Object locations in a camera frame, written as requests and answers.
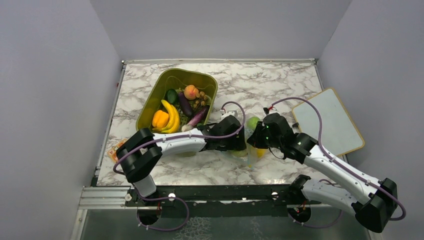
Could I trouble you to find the purple fake eggplant in bin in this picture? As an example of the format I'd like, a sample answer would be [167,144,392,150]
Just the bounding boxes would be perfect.
[187,105,210,127]

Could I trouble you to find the green fake cabbage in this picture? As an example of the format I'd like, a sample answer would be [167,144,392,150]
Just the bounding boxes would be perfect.
[230,150,248,158]

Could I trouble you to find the dark fake eggplant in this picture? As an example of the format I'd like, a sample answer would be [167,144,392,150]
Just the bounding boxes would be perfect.
[178,92,195,118]

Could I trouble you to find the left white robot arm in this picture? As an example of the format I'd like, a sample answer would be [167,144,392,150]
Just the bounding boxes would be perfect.
[115,115,246,206]

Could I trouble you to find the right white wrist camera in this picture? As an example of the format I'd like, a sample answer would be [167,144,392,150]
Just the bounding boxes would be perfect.
[263,106,279,115]

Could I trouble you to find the yellow fake lemon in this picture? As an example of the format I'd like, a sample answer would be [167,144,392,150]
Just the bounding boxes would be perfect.
[252,148,268,159]

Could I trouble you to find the clear zip top bag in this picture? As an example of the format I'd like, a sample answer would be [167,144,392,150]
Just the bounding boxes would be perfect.
[223,113,269,168]

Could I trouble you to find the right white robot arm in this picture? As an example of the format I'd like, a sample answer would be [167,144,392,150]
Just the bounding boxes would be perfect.
[247,113,399,233]

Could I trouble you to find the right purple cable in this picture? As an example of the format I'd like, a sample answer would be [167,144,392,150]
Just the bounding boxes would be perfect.
[268,96,407,222]

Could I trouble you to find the black mounting rail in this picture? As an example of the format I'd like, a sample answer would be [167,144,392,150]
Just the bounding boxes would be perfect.
[124,184,316,218]

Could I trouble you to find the white board with yellow rim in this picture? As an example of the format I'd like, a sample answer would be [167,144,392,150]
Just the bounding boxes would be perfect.
[292,88,365,156]

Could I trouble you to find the orange fake bell pepper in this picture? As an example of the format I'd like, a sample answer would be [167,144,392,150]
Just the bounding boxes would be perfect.
[151,110,170,129]

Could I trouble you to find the dark green fake avocado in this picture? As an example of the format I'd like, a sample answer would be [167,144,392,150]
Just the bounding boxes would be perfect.
[164,88,179,105]

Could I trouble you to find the green fake lime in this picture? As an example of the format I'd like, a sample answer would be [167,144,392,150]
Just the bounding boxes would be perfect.
[246,116,261,131]

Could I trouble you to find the yellow fake banana bunch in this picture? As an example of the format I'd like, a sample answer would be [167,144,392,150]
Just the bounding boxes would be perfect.
[152,99,180,134]

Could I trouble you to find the olive green plastic bin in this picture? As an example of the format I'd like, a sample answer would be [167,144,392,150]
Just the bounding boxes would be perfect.
[135,68,218,131]

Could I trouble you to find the orange fake peach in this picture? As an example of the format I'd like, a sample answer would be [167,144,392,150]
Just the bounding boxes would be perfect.
[183,85,200,101]

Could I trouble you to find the brown fake nut cluster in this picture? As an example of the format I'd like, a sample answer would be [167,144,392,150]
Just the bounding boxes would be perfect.
[193,91,210,109]

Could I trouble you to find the orange snack packet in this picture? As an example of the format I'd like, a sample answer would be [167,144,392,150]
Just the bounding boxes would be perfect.
[107,138,128,164]

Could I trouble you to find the white red fake radish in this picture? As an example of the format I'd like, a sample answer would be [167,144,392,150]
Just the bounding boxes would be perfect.
[181,124,194,132]

